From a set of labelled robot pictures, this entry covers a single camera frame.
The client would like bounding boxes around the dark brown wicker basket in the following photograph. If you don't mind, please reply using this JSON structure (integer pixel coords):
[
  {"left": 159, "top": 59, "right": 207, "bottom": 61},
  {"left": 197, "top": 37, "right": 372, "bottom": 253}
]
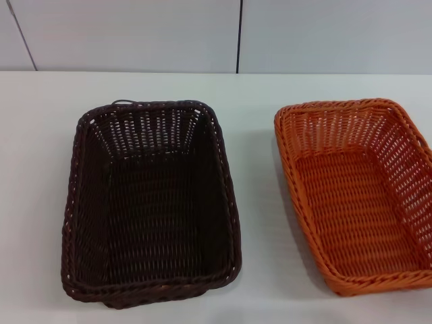
[{"left": 60, "top": 97, "right": 244, "bottom": 311}]

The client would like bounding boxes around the orange wicker basket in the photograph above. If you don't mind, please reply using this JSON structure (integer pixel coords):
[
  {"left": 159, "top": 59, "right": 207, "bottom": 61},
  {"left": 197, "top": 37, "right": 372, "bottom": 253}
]
[{"left": 273, "top": 97, "right": 432, "bottom": 298}]

